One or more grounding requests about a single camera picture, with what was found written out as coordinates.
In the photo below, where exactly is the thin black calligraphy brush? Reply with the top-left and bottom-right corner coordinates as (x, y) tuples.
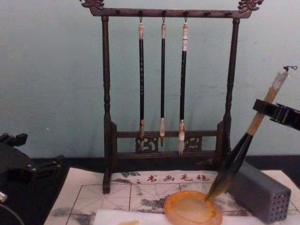
(159, 22), (167, 148)

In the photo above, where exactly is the black calligraphy brush, frayed tip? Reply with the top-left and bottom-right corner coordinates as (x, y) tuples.
(137, 22), (146, 151)

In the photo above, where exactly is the grey perforated rectangular block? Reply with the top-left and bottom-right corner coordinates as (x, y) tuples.
(228, 160), (292, 225)

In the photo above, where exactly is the dark carved wooden brush rack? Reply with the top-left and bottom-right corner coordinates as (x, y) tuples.
(79, 0), (267, 195)

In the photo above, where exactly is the orange translucent shallow dish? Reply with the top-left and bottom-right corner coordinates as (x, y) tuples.
(163, 190), (224, 225)

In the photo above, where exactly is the large bamboo-handled calligraphy brush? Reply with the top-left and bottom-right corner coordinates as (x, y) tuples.
(203, 66), (298, 203)

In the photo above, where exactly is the black tablecloth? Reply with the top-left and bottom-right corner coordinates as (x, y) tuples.
(0, 155), (300, 225)

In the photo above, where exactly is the thin dark cable, silver plug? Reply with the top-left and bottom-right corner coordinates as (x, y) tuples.
(0, 191), (23, 225)

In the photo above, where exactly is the white felt mat, red grid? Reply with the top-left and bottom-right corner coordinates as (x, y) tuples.
(44, 166), (300, 225)

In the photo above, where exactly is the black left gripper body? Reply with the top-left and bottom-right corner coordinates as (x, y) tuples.
(0, 141), (38, 185)

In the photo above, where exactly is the black calligraphy brush, white label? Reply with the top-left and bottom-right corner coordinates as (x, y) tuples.
(178, 22), (190, 157)

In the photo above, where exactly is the white paper towel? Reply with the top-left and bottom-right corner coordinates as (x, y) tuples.
(93, 209), (267, 225)

